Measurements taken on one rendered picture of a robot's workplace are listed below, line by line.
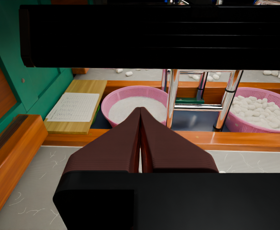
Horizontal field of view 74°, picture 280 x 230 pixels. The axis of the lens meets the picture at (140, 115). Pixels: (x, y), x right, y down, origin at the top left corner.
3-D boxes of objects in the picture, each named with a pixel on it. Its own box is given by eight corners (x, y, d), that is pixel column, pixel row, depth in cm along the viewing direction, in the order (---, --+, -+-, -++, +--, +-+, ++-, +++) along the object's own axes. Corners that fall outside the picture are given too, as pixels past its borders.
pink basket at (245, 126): (311, 141, 65) (328, 120, 59) (251, 161, 58) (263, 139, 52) (252, 101, 85) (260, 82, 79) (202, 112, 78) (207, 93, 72)
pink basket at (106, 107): (186, 125, 71) (190, 105, 66) (132, 161, 58) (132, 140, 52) (142, 97, 88) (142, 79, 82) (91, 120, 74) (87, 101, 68)
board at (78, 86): (87, 134, 55) (86, 132, 54) (38, 133, 55) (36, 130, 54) (107, 82, 81) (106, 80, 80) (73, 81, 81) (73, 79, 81)
